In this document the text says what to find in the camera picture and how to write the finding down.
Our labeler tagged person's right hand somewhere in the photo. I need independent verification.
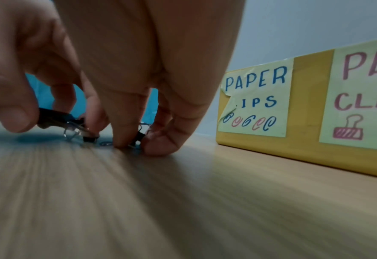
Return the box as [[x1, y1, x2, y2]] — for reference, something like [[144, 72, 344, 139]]
[[0, 0, 247, 156]]

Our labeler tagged blue container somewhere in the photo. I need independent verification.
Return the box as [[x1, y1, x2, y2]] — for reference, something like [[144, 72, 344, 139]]
[[0, 73, 160, 125]]

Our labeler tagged yellow note with clip drawings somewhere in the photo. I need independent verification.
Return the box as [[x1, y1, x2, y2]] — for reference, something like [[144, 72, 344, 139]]
[[217, 58, 295, 139]]

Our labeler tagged yellow cardboard box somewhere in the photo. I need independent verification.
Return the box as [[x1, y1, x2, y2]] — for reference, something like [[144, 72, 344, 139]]
[[215, 36, 377, 180]]

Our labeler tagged yellow note with clamp drawings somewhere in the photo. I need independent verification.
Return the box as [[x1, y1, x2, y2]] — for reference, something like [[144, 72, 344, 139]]
[[318, 38, 377, 153]]

